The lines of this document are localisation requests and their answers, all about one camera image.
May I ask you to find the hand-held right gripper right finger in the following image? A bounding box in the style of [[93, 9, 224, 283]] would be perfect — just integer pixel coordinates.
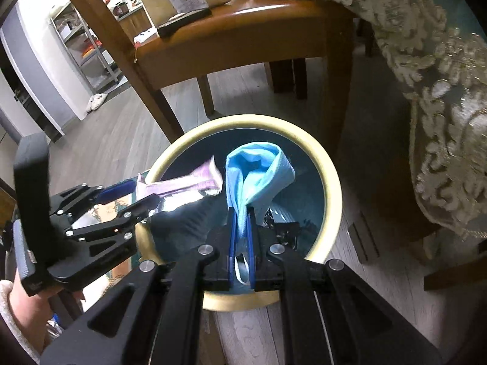
[[244, 206, 444, 365]]

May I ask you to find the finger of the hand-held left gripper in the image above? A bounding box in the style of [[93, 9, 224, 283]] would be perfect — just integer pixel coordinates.
[[63, 193, 161, 279], [47, 180, 138, 219]]

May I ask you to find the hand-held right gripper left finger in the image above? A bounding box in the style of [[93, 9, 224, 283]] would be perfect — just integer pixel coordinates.
[[40, 206, 240, 365]]

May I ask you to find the purple wrapper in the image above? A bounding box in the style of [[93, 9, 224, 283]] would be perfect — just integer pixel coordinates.
[[137, 160, 223, 214]]

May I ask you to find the blue face mask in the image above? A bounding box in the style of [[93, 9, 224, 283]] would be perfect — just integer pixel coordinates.
[[224, 142, 296, 286]]

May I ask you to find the teal bin with yellow rim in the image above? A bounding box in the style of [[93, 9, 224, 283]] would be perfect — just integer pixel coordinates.
[[133, 114, 343, 312]]

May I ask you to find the person's left forearm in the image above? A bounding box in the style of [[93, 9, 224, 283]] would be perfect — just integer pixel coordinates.
[[0, 279, 40, 365]]

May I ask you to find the person's left hand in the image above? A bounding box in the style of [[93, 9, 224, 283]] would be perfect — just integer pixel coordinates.
[[9, 283, 86, 350]]

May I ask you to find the black crumpled plastic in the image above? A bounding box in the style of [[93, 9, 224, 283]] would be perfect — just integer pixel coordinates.
[[262, 207, 310, 252]]

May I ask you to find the metal shelf rack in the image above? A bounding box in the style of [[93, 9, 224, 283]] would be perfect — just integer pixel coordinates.
[[49, 0, 128, 92]]

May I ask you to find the white cloth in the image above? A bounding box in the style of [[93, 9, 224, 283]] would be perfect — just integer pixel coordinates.
[[133, 28, 161, 49]]

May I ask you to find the dark wooden furniture leg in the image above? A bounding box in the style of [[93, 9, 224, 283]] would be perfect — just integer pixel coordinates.
[[269, 58, 308, 100]]

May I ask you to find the wooden kitchen cabinet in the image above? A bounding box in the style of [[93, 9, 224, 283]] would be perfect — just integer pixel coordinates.
[[108, 0, 151, 23]]

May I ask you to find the wooden chair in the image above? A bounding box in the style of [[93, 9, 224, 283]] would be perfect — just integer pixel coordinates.
[[49, 0, 358, 156]]

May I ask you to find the teal lace-trimmed tablecloth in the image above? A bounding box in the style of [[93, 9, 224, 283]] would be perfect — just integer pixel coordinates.
[[224, 0, 487, 244]]

